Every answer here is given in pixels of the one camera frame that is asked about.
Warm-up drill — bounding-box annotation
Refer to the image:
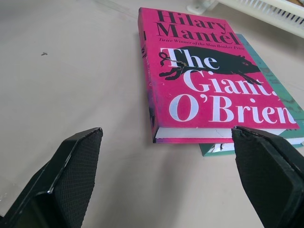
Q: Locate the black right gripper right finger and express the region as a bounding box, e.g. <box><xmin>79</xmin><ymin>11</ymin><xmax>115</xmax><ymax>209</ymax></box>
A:
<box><xmin>231</xmin><ymin>125</ymin><xmax>304</xmax><ymax>228</ymax></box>

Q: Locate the pink paperback book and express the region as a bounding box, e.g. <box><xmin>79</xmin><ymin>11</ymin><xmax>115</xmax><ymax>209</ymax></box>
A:
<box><xmin>138</xmin><ymin>7</ymin><xmax>301</xmax><ymax>144</ymax></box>

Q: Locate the white slotted rack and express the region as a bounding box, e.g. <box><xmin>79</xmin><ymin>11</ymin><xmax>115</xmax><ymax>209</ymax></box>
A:
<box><xmin>186</xmin><ymin>0</ymin><xmax>304</xmax><ymax>38</ymax></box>

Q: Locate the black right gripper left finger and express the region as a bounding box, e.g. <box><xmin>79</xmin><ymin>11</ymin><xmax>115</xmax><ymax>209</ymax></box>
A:
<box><xmin>0</xmin><ymin>127</ymin><xmax>104</xmax><ymax>228</ymax></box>

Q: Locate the teal paperback book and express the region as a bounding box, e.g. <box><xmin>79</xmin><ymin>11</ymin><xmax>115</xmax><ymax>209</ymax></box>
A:
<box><xmin>199</xmin><ymin>33</ymin><xmax>304</xmax><ymax>157</ymax></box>

